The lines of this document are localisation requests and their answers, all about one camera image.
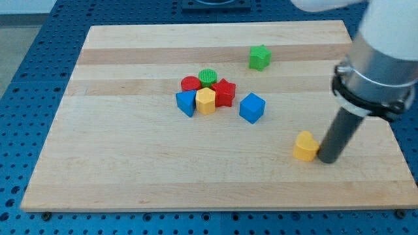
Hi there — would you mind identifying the yellow heart block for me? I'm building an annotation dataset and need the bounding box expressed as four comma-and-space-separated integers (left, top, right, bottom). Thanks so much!
293, 131, 320, 162

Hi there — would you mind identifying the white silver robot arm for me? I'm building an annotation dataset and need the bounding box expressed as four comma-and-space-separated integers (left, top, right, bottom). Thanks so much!
332, 0, 417, 120

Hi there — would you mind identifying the yellow hexagon block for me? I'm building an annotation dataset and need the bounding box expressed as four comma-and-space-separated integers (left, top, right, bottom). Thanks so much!
195, 87, 216, 115

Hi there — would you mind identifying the light wooden board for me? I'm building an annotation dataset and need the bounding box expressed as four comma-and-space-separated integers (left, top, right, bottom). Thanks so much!
21, 21, 417, 212

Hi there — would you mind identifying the blue triangle block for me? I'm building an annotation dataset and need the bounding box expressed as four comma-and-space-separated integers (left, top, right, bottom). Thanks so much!
176, 90, 197, 118

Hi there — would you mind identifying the red star block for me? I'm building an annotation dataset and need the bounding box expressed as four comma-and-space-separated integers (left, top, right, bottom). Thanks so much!
212, 78, 236, 107

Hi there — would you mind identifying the red cylinder block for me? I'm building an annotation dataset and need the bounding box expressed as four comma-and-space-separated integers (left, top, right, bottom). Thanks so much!
180, 76, 201, 91

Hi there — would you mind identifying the green ribbed cylinder block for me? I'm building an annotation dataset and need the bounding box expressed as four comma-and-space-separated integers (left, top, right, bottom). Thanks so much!
198, 69, 217, 88

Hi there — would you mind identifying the blue cube block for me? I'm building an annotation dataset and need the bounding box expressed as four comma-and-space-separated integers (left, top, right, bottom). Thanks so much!
239, 93, 266, 124

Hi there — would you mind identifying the green star block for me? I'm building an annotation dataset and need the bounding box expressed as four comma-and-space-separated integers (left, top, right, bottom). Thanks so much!
249, 45, 272, 71

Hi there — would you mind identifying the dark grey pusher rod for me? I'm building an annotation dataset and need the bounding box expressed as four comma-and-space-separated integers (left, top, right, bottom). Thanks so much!
317, 108, 364, 164

